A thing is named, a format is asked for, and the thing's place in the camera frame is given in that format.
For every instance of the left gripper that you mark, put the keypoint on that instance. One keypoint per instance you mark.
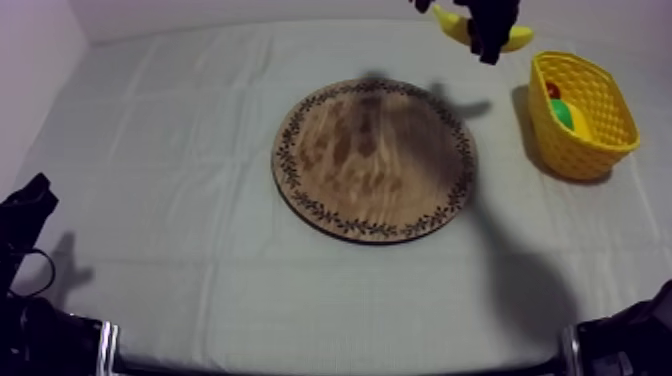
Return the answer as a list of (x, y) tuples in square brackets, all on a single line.
[(23, 215)]

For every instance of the yellow toy banana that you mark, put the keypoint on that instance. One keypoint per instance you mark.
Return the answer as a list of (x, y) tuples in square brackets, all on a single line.
[(456, 26)]

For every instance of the green toy pear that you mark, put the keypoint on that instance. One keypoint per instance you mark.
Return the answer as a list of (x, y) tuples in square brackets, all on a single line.
[(563, 113)]

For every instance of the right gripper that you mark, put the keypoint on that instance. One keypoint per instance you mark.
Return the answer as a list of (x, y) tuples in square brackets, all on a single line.
[(496, 13)]

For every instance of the round wooden board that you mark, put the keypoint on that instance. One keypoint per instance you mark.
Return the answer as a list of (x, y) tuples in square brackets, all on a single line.
[(374, 160)]

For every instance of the yellow plastic basket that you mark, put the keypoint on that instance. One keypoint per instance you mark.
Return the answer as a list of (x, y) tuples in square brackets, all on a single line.
[(593, 142)]

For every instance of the small red fruit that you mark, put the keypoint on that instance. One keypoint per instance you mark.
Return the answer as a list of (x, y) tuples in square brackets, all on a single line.
[(552, 90)]

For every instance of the silver metal bar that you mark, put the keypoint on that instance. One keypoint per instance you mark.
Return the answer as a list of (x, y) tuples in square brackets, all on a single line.
[(108, 347)]

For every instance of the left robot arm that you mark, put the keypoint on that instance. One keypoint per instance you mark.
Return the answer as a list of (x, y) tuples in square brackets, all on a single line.
[(36, 341)]

